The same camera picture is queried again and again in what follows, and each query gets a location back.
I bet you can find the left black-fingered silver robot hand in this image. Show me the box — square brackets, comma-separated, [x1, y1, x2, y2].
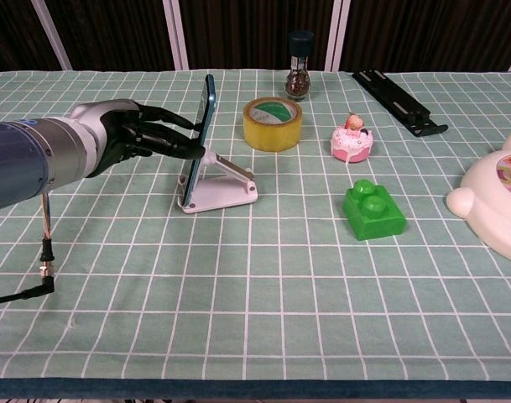
[70, 98, 208, 180]

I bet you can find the black smartphone with blue frame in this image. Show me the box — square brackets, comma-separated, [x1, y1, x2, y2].
[180, 74, 216, 209]

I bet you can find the white folding phone stand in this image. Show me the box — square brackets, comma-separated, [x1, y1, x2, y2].
[177, 151, 259, 215]

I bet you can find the black folded laptop stand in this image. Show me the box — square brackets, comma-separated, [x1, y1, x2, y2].
[352, 70, 449, 139]

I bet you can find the yellow packing tape roll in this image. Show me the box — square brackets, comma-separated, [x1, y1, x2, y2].
[242, 97, 304, 153]

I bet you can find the glass pepper grinder black cap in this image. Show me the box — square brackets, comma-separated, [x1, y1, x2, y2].
[284, 29, 315, 102]

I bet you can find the green checked tablecloth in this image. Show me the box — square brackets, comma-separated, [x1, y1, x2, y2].
[0, 69, 511, 381]

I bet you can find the pink toy cake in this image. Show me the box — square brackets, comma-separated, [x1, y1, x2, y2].
[331, 111, 374, 164]

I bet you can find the green two-stud building block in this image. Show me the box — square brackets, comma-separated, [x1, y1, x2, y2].
[342, 178, 408, 242]

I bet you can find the white bear fishing game toy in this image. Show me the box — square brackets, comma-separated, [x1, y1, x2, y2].
[446, 129, 511, 267]

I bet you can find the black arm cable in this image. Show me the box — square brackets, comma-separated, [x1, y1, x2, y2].
[0, 191, 55, 306]

